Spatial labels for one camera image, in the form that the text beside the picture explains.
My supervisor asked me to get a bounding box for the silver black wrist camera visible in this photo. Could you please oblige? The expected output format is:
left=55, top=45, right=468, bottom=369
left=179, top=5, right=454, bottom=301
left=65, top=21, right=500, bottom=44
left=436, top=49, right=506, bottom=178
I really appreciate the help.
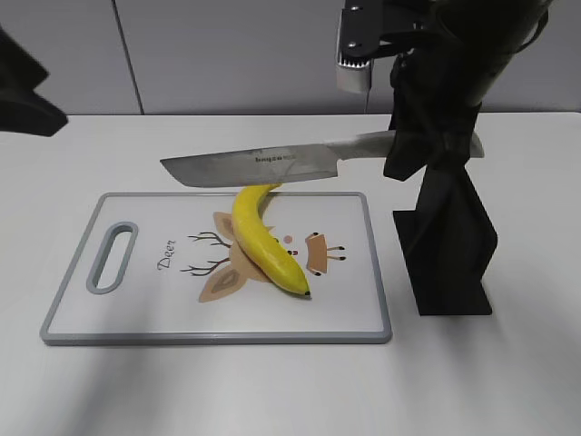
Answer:
left=335, top=0, right=383, bottom=94

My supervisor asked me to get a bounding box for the yellow plastic banana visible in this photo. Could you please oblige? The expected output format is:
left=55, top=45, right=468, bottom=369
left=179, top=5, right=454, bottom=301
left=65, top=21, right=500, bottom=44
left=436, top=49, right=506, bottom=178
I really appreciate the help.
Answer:
left=231, top=183, right=310, bottom=297

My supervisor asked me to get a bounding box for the steel knife with speckled handle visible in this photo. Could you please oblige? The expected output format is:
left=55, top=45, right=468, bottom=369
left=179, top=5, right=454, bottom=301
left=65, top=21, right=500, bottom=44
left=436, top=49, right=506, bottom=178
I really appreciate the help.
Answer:
left=159, top=129, right=486, bottom=191

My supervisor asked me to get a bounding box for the white cutting board grey rim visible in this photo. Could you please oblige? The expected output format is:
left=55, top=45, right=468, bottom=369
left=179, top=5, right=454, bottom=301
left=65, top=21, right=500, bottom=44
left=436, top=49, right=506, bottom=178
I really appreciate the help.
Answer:
left=40, top=192, right=392, bottom=346

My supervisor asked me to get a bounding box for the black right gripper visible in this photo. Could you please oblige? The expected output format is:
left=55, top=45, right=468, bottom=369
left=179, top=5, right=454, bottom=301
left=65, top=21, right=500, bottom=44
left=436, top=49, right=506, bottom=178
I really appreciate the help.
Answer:
left=374, top=1, right=550, bottom=182

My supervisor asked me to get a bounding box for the black knife stand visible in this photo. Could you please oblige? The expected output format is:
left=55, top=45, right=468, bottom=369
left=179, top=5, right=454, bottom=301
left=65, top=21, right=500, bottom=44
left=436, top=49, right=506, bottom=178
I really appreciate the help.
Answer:
left=393, top=167, right=497, bottom=316

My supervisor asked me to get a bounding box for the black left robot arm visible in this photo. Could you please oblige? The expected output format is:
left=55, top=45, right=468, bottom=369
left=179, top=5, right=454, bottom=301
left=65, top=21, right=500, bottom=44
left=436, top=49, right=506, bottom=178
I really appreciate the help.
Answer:
left=1, top=31, right=419, bottom=188

